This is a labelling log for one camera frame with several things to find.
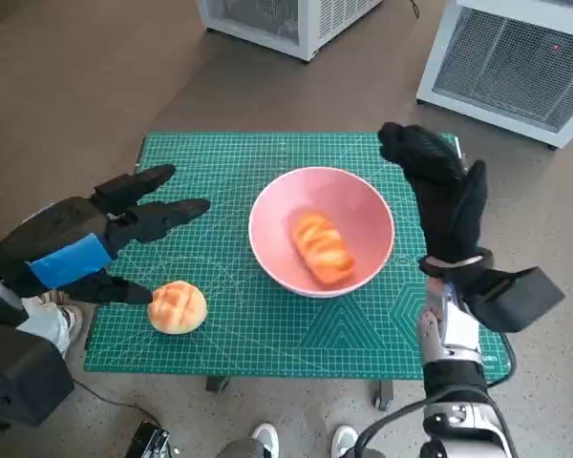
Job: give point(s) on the person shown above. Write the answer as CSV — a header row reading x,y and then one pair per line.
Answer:
x,y
48,324
262,436

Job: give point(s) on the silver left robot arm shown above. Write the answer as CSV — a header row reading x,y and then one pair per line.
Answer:
x,y
0,305

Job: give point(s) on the black knitted gloved right hand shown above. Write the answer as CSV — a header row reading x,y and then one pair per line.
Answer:
x,y
439,191

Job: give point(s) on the long orange toy bread loaf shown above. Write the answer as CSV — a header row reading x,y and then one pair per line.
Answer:
x,y
322,248

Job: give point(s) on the white mesh cabinet with louvres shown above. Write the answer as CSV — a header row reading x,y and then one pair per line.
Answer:
x,y
277,28

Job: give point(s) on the pink bowl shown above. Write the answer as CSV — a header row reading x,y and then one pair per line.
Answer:
x,y
277,224

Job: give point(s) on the black metal device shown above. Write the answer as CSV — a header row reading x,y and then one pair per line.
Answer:
x,y
145,441

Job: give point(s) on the round toy bread bun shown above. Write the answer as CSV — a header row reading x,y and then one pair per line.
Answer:
x,y
176,307

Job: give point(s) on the green cutting mat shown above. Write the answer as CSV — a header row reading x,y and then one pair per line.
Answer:
x,y
267,339

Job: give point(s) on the bare black left hand, blue tape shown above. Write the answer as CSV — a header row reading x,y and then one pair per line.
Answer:
x,y
67,257

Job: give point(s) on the black table leg with caster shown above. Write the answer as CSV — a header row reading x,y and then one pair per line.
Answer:
x,y
216,384
384,395

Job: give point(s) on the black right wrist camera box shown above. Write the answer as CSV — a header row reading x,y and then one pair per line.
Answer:
x,y
520,298

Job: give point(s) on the large white mesh cabinet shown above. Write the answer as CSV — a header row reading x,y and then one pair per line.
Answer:
x,y
501,67

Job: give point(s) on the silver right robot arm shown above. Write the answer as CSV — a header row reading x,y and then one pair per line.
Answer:
x,y
458,329

